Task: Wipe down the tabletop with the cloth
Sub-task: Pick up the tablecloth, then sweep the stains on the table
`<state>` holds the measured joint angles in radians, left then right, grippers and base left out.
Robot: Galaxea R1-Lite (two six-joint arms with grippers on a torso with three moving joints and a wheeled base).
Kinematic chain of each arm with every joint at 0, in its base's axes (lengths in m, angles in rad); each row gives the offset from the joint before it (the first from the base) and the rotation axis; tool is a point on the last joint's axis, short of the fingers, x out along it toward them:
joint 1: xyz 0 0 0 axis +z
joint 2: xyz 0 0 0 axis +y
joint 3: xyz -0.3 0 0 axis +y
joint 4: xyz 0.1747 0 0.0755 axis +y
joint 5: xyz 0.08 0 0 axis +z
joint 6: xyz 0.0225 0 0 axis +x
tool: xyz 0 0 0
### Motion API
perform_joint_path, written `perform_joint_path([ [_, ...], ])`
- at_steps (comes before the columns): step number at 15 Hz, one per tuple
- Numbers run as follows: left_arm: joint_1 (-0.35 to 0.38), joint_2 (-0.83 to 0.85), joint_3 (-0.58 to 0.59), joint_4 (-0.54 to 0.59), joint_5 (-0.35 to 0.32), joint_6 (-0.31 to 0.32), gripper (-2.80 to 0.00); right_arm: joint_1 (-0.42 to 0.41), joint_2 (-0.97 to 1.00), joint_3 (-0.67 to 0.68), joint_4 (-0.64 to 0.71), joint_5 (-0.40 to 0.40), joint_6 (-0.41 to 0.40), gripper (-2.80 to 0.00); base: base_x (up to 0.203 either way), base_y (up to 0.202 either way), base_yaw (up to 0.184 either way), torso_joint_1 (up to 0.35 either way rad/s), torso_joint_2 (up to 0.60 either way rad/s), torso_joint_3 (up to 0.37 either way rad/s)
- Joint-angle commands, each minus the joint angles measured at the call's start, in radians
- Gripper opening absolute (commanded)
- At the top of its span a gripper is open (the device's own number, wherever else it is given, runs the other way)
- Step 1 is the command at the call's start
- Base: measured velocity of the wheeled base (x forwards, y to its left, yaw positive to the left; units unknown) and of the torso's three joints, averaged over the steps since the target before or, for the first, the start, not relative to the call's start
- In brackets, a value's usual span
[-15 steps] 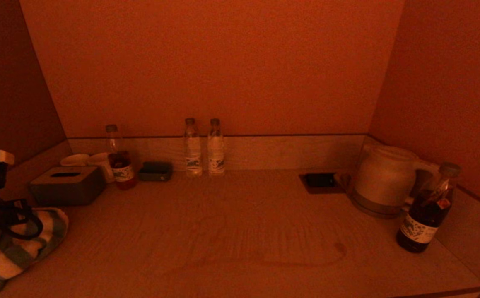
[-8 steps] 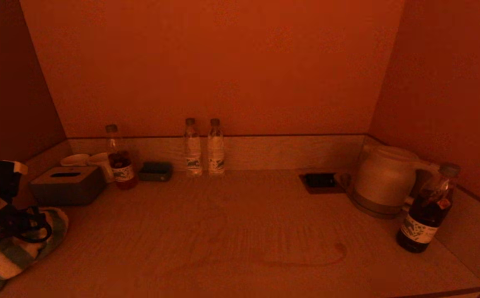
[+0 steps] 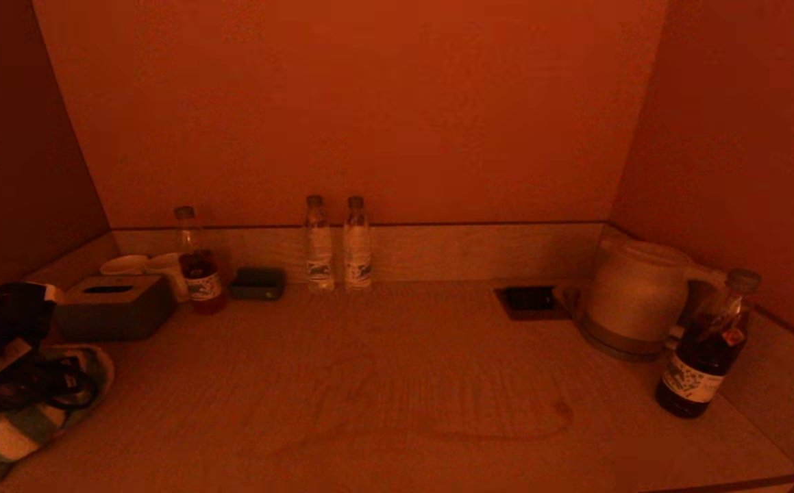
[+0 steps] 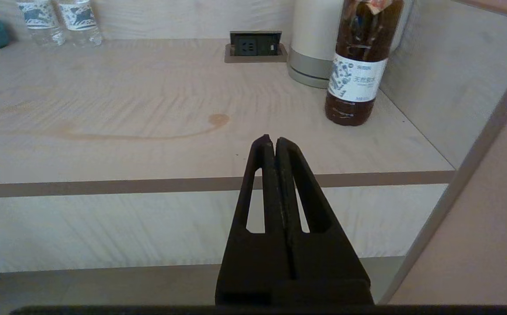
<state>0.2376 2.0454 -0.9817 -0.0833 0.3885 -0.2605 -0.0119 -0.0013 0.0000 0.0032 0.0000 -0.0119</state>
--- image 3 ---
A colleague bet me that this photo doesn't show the green white striped towel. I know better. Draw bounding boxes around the green white striped towel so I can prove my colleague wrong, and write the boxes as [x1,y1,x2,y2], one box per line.
[0,342,115,491]

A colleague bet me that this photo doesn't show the grey tissue box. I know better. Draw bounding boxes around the grey tissue box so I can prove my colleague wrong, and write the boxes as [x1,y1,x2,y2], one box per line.
[54,275,177,342]

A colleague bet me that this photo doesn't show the white shallow cup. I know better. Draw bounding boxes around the white shallow cup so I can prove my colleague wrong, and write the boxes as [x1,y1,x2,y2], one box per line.
[101,255,151,277]

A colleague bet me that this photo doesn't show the white tall cup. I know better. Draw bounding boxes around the white tall cup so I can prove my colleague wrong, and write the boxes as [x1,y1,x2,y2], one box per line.
[147,253,190,303]

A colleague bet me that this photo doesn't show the small red tea bottle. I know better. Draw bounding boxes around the small red tea bottle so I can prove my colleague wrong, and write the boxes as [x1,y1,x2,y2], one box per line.
[174,206,228,315]

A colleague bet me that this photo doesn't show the small dark teal box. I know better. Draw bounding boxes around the small dark teal box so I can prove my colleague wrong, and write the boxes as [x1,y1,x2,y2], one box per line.
[229,267,286,301]

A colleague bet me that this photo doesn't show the clear water bottle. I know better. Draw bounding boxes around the clear water bottle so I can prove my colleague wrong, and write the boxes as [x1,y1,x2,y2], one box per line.
[342,196,373,292]
[304,195,336,292]

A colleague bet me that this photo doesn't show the black recessed power socket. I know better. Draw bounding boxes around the black recessed power socket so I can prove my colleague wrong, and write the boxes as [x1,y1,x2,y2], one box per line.
[494,285,569,321]

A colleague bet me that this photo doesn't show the grey kettle base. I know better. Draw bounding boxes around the grey kettle base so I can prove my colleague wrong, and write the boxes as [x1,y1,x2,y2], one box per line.
[577,317,675,362]

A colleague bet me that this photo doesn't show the white electric kettle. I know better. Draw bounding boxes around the white electric kettle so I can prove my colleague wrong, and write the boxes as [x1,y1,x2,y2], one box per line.
[578,238,726,343]

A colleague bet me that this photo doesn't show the large dark tea bottle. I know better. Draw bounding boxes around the large dark tea bottle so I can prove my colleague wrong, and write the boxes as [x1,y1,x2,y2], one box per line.
[655,268,762,419]

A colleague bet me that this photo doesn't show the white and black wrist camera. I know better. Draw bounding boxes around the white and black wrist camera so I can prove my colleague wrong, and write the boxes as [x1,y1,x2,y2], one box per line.
[0,281,63,340]

